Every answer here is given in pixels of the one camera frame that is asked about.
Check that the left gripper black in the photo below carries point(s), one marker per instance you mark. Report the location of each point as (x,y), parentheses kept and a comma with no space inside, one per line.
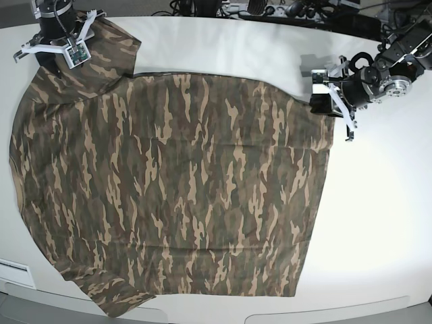
(357,90)

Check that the white label plate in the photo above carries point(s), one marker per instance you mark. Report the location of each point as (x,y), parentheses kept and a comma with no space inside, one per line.
(16,273)

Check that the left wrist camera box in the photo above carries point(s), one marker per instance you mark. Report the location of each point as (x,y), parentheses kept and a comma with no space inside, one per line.
(320,76)

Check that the camouflage T-shirt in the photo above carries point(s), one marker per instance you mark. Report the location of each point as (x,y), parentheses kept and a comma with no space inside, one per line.
(134,186)

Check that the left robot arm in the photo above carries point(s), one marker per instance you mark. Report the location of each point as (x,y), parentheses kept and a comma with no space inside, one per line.
(401,60)

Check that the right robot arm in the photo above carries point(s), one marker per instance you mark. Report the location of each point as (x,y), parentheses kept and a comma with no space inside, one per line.
(57,22)

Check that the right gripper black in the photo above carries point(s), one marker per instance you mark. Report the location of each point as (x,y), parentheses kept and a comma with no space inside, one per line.
(71,42)

